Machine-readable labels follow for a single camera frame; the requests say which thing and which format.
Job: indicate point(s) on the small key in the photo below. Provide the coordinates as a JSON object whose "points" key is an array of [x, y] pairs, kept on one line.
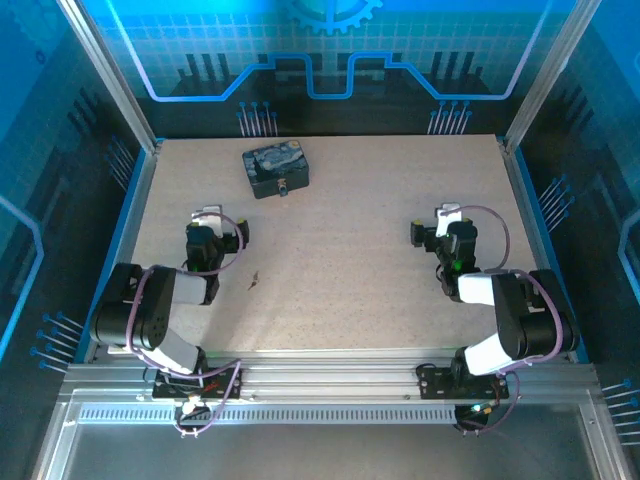
{"points": [[254, 281]]}

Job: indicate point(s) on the starry night print tin box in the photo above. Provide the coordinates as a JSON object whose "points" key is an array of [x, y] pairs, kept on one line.
{"points": [[275, 165]]}

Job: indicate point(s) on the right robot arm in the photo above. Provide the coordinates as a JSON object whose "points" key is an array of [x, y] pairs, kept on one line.
{"points": [[525, 320]]}

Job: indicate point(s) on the black controller with green light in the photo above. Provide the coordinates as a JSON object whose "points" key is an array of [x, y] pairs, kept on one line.
{"points": [[475, 412]]}

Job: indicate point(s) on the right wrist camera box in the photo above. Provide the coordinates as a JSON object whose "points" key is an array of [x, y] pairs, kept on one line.
{"points": [[447, 215]]}

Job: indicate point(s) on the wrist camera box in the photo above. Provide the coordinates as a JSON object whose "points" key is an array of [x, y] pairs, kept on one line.
{"points": [[447, 215], [207, 216]]}

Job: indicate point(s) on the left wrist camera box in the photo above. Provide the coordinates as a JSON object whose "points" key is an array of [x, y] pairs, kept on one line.
{"points": [[207, 216]]}

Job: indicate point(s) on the aluminium side rail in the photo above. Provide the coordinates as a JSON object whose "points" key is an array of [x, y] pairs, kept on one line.
{"points": [[125, 225], [532, 225]]}

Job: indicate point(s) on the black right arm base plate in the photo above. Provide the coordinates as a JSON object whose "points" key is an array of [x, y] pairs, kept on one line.
{"points": [[432, 382]]}

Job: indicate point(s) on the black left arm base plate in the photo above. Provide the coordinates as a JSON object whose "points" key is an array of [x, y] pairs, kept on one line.
{"points": [[162, 390]]}

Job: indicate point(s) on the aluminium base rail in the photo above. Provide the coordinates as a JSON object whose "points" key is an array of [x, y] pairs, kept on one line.
{"points": [[325, 372]]}

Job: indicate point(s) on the aluminium frame post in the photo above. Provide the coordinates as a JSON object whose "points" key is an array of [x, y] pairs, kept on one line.
{"points": [[549, 75], [111, 75]]}

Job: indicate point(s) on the metal lower tray frame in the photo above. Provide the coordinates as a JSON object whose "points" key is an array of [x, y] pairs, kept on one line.
{"points": [[320, 450]]}

